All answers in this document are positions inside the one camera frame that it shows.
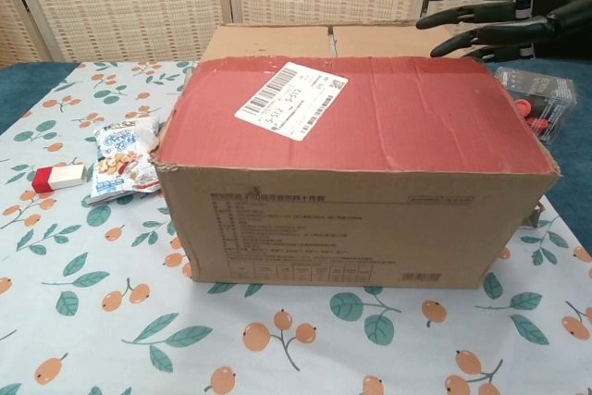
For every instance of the woven bamboo folding screen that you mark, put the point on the woven bamboo folding screen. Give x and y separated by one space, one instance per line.
139 2

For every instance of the clear plastic bag item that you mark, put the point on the clear plastic bag item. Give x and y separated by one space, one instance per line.
546 103

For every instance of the white shipping label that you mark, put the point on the white shipping label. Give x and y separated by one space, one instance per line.
291 99

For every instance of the cardboard box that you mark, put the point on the cardboard box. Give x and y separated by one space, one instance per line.
351 210

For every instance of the white blue snack packet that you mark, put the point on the white blue snack packet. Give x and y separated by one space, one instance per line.
121 164

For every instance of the small red white box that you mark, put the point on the small red white box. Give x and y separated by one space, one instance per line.
60 177

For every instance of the floral fruit print tablecloth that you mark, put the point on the floral fruit print tablecloth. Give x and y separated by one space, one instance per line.
92 302

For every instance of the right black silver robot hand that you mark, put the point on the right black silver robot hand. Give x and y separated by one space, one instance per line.
555 20

